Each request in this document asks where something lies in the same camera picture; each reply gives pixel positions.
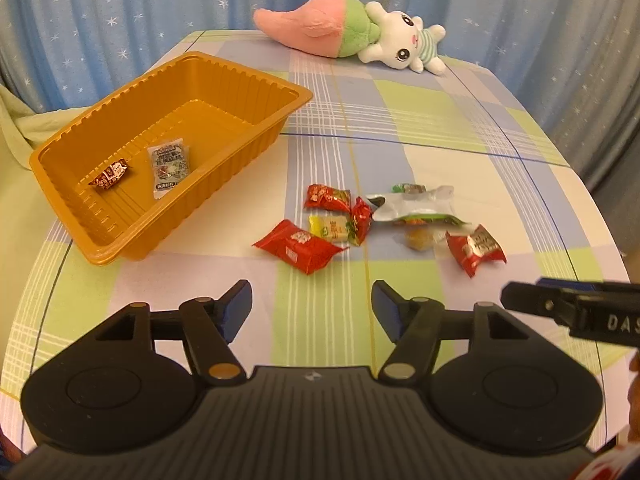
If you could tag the yellow snack packet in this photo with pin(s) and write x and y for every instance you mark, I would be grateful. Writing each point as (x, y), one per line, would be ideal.
(330, 227)

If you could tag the clear brown candy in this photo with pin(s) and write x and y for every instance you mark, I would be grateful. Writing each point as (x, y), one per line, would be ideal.
(419, 240)

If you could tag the clear grey green snack packet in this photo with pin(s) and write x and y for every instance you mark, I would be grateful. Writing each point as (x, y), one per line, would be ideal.
(170, 167)

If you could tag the red snack packet white label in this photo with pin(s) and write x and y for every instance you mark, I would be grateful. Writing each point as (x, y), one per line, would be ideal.
(475, 250)

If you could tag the pink carrot rabbit plush toy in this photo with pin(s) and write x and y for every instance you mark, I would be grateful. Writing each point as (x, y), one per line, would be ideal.
(325, 25)

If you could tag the small red crinkled snack packet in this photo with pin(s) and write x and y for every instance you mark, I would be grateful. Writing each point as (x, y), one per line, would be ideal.
(362, 220)

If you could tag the blue starry curtain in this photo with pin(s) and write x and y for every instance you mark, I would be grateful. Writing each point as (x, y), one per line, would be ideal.
(125, 10)

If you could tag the pale green blanket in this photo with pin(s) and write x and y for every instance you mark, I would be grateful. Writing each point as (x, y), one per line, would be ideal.
(15, 185)

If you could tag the red brown candy packet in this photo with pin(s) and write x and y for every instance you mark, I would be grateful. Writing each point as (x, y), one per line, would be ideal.
(109, 175)

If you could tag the red green-ended snack packet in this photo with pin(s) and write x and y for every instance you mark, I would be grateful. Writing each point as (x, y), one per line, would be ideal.
(327, 197)

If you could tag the red white patterned clothing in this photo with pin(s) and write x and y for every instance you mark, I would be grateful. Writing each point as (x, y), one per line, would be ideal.
(612, 465)

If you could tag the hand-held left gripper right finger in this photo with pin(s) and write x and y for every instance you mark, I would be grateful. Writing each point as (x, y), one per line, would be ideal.
(386, 310)

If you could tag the large red snack packet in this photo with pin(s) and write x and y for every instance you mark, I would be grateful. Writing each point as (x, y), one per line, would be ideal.
(295, 247)

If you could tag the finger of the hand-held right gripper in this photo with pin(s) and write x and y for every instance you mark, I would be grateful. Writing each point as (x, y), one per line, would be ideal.
(535, 302)
(575, 283)

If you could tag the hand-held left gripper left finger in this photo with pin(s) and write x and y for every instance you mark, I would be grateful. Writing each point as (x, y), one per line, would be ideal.
(235, 310)

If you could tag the orange plastic tray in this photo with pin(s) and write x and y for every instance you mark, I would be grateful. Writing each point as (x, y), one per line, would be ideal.
(210, 125)

